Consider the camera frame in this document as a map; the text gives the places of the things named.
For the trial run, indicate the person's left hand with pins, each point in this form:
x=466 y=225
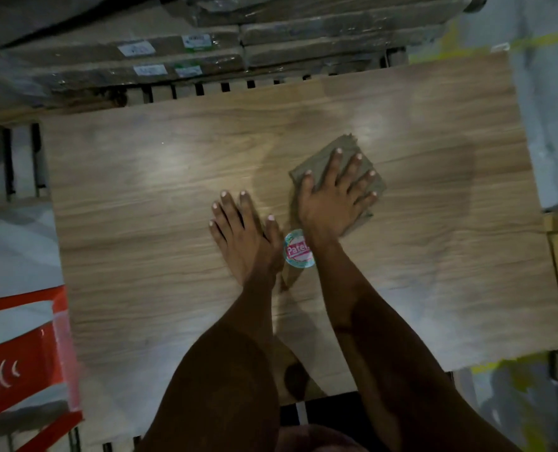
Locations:
x=250 y=249

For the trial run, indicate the person's right hand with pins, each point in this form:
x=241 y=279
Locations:
x=328 y=209

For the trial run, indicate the person's left little finger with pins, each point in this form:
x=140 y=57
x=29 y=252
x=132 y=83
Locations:
x=218 y=237

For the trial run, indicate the person's left middle finger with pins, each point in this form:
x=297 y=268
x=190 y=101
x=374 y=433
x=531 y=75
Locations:
x=232 y=211

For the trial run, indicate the person's right little finger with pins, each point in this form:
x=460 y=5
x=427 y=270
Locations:
x=366 y=202

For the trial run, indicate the person's left thumb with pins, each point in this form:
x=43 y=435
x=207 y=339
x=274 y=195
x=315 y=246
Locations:
x=274 y=232

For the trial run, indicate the person's right middle finger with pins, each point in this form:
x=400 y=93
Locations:
x=351 y=174

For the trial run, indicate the person's right thumb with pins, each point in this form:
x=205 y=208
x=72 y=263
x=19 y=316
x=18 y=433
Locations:
x=307 y=188

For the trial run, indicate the grey-brown wiping cloth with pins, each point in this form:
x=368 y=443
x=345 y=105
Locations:
x=314 y=164

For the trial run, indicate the person's right forearm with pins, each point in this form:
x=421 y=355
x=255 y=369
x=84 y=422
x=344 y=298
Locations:
x=382 y=353

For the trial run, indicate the person's left forearm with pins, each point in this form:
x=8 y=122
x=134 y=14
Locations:
x=227 y=371

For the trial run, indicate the round red and teal sticker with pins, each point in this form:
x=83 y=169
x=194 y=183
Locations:
x=298 y=251

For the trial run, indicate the wood-grain tile slab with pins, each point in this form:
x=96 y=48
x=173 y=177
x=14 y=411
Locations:
x=142 y=207

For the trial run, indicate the stack of flat cardboard boxes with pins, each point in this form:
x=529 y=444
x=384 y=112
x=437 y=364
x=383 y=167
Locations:
x=175 y=56

